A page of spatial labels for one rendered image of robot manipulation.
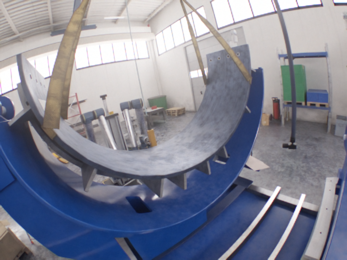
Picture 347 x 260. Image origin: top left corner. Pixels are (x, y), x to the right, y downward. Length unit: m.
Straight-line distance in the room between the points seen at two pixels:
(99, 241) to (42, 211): 0.41
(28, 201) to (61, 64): 0.76
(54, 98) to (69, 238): 0.81
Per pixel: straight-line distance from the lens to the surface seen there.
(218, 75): 2.13
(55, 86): 0.92
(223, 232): 1.77
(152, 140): 2.12
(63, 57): 1.03
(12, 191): 0.96
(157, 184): 1.18
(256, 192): 2.15
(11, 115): 1.57
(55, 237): 1.09
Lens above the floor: 2.02
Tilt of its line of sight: 16 degrees down
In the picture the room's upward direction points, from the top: 11 degrees counter-clockwise
